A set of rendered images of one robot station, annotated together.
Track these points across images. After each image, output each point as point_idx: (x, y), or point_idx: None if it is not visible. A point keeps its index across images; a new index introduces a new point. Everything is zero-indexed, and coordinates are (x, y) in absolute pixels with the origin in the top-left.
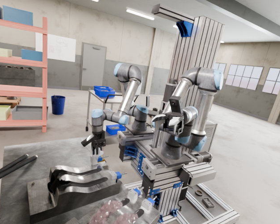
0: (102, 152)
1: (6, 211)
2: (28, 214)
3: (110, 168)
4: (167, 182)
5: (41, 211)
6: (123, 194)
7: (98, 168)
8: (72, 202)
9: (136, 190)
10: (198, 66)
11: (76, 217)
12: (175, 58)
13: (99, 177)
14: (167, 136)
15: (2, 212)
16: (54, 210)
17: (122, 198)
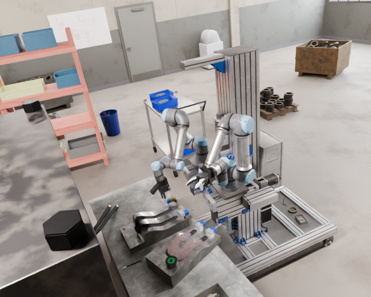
0: (169, 195)
1: (113, 248)
2: (128, 248)
3: (181, 205)
4: (231, 211)
5: (136, 246)
6: (191, 226)
7: (169, 209)
8: (154, 238)
9: (201, 223)
10: (239, 99)
11: (159, 246)
12: (219, 90)
13: (171, 216)
14: None
15: (111, 249)
16: (143, 244)
17: (191, 229)
